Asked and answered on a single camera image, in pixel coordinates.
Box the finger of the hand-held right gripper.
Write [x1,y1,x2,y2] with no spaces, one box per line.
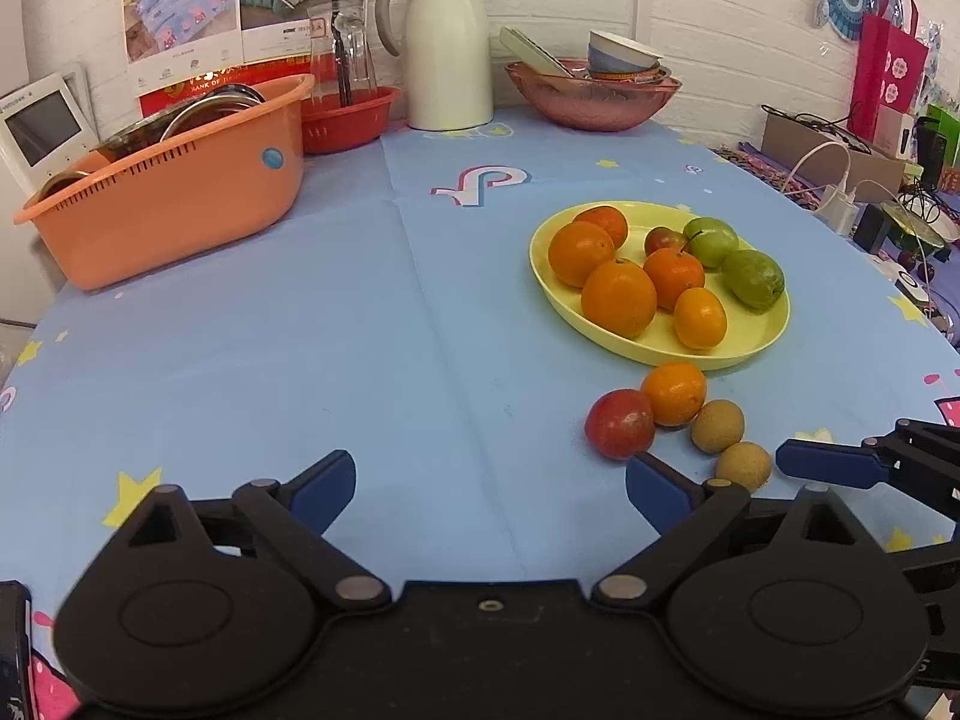
[776,418,960,492]
[889,538,960,607]

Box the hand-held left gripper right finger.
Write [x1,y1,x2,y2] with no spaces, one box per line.
[591,452,890,608]

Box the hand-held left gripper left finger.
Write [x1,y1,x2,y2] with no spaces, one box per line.
[109,450,392,610]

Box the brown longan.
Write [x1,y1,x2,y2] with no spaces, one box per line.
[715,441,773,491]
[691,399,746,455]

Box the small orange tangerine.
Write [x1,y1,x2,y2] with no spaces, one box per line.
[572,205,629,248]
[643,247,707,311]
[640,361,708,428]

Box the yellow plastic plate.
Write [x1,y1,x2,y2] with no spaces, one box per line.
[529,200,791,371]

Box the yellow-orange tangerine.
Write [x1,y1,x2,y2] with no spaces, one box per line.
[673,286,728,350]

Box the large orange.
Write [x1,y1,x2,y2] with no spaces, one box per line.
[580,258,659,340]
[547,220,617,289]

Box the green jujube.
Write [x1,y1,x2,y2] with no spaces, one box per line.
[721,249,786,314]

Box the green apple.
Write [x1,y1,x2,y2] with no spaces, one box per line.
[682,217,740,270]

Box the blue printed tablecloth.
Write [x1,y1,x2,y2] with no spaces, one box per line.
[0,109,960,720]

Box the white round gadget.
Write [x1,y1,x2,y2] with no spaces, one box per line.
[892,266,935,308]

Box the black power adapter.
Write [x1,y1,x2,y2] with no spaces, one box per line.
[853,204,893,254]

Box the green rimmed dish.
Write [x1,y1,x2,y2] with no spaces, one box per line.
[881,199,947,252]

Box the white charger plug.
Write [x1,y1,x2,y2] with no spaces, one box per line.
[821,184,860,237]

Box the orange plastic basket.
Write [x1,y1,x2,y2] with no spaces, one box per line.
[13,73,316,292]

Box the cardboard box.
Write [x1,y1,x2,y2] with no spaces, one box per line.
[760,106,908,203]

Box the black cylindrical device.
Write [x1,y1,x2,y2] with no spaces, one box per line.
[913,116,950,192]

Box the small white box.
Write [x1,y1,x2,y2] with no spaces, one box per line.
[874,105,917,160]

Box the red plastic basket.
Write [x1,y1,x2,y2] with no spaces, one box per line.
[300,86,402,156]

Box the pink glass bowl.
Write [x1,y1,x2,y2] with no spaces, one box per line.
[504,60,683,131]

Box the red gift bag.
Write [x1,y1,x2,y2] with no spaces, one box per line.
[847,0,931,143]

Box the stainless steel plate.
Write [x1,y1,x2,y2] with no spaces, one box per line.
[161,82,267,143]

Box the stainless steel bowl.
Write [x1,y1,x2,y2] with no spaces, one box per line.
[41,169,91,200]

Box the clear drinking glass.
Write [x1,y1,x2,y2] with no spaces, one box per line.
[334,0,380,102]
[307,4,353,110]

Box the white blue ceramic bowl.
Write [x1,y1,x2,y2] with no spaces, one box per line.
[586,30,665,83]

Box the white thermos jug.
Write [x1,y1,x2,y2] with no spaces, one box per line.
[374,0,496,132]

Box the white ceramic dish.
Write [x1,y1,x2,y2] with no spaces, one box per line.
[499,26,575,80]

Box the white appliance with screen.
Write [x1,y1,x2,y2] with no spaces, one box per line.
[0,64,98,327]

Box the white cable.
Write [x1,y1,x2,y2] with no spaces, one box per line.
[847,178,938,316]
[776,141,852,200]

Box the black cable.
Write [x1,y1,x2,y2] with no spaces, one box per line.
[761,105,875,155]

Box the wall poster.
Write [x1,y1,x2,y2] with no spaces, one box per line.
[122,0,372,117]

